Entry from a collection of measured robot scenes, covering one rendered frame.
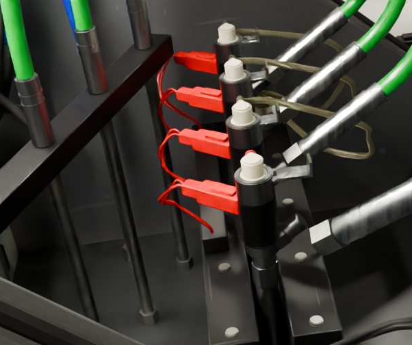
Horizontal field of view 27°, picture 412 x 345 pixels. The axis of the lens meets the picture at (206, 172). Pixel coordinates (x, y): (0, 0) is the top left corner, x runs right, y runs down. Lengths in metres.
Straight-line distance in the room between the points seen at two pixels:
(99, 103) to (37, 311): 0.49
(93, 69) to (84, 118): 0.05
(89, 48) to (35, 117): 0.09
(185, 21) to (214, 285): 0.31
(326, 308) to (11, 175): 0.26
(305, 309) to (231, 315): 0.06
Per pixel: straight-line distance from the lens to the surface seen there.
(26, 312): 0.25
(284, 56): 0.84
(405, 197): 0.50
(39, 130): 0.68
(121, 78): 0.77
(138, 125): 0.95
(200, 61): 0.85
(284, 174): 0.62
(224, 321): 0.67
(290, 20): 0.91
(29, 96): 0.67
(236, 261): 0.72
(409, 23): 1.11
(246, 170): 0.61
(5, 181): 0.66
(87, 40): 0.73
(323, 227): 0.53
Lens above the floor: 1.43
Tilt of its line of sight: 32 degrees down
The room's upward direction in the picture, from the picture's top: 9 degrees counter-clockwise
